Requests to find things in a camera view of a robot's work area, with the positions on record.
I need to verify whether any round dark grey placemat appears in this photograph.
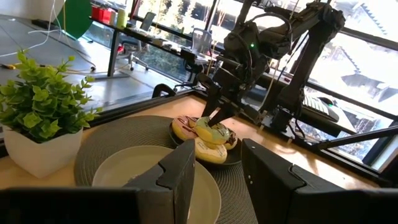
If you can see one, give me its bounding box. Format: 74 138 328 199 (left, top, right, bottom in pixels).
73 114 259 224

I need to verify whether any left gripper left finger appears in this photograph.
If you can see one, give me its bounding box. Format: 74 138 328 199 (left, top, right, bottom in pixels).
123 139 197 224

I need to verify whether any black plate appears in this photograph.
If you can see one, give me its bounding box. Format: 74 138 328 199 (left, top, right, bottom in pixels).
169 123 243 170

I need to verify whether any large pink frosted donut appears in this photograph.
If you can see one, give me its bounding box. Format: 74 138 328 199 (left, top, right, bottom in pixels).
171 115 200 141

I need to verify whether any light grey plate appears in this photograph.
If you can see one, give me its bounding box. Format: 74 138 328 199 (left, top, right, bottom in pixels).
92 145 222 224

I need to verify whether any black long office desk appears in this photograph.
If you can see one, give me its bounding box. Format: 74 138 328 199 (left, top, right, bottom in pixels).
90 15 224 78

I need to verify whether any large white frosted donut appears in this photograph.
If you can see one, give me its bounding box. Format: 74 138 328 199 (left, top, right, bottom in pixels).
194 136 228 165

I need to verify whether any red storage box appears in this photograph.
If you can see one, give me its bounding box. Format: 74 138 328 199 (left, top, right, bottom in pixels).
91 5 116 25

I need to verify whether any yellow green cylinder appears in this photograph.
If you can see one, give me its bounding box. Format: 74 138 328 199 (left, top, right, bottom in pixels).
116 7 127 29

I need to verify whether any green round panel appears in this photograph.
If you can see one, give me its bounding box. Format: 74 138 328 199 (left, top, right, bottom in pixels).
55 0 94 40

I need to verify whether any green plant in white pot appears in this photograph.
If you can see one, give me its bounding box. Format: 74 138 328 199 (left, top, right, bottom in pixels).
0 49 103 180

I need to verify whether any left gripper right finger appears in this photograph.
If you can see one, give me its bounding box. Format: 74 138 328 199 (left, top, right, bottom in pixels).
241 138 343 224

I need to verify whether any large green frosted donut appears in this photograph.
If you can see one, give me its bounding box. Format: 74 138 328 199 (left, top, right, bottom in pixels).
194 116 231 146

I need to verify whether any black computer mouse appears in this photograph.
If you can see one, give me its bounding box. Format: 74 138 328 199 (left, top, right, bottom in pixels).
317 96 335 108

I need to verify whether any grey mesh office chair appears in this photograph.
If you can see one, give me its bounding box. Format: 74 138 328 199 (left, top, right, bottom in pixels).
191 27 214 55

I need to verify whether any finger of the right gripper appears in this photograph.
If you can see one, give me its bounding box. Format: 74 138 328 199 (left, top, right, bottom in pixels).
207 103 238 128
201 81 223 118

